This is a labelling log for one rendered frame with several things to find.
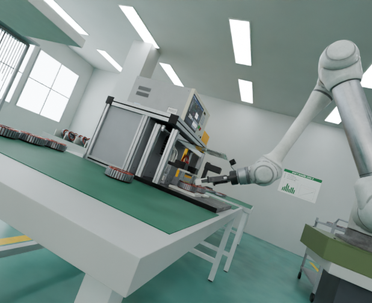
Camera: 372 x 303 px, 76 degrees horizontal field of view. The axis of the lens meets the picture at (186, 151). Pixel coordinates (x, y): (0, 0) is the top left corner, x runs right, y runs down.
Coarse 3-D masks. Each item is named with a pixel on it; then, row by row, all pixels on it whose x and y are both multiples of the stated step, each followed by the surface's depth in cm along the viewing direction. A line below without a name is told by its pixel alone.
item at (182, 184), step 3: (180, 180) 129; (180, 183) 126; (183, 183) 125; (186, 183) 125; (189, 183) 134; (180, 186) 125; (183, 186) 125; (186, 186) 124; (189, 186) 124; (192, 186) 125; (195, 186) 127; (186, 189) 124; (189, 189) 124; (192, 189) 125; (195, 189) 126; (195, 192) 127
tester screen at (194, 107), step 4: (192, 100) 132; (196, 100) 138; (192, 104) 134; (196, 104) 140; (188, 108) 131; (192, 108) 136; (196, 108) 142; (200, 108) 149; (188, 112) 133; (192, 112) 138; (200, 112) 152; (200, 116) 154; (192, 120) 142; (196, 120) 149; (188, 124) 139; (192, 128) 146
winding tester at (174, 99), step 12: (144, 84) 141; (156, 84) 139; (168, 84) 136; (132, 96) 142; (144, 96) 139; (156, 96) 137; (168, 96) 135; (180, 96) 133; (192, 96) 130; (156, 108) 136; (168, 108) 133; (180, 108) 131; (204, 108) 156; (204, 120) 164
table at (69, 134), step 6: (42, 132) 263; (66, 132) 272; (72, 132) 261; (54, 138) 256; (60, 138) 254; (72, 138) 261; (84, 138) 260; (66, 144) 250; (72, 144) 248; (84, 144) 257; (78, 150) 244; (84, 150) 242
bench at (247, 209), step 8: (208, 192) 285; (224, 200) 276; (232, 200) 326; (248, 208) 269; (248, 216) 430; (240, 224) 269; (232, 232) 433; (240, 232) 268; (216, 248) 272; (232, 248) 266; (232, 256) 265
